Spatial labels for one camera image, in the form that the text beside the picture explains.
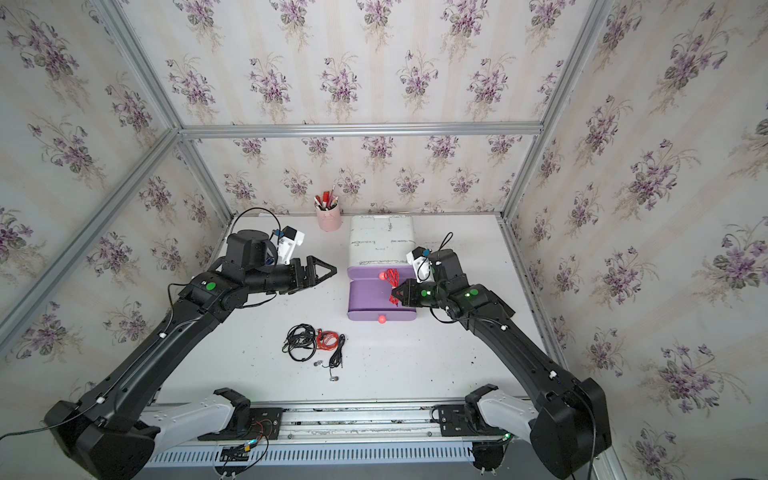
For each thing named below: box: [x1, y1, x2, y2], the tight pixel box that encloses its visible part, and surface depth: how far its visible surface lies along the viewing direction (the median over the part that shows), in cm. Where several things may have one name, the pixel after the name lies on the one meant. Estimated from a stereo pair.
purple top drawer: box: [347, 265, 414, 280], surface depth 80 cm
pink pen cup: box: [316, 205, 342, 232], surface depth 113 cm
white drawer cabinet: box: [349, 215, 416, 267], surface depth 86 cm
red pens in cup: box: [314, 185, 339, 212], surface depth 113 cm
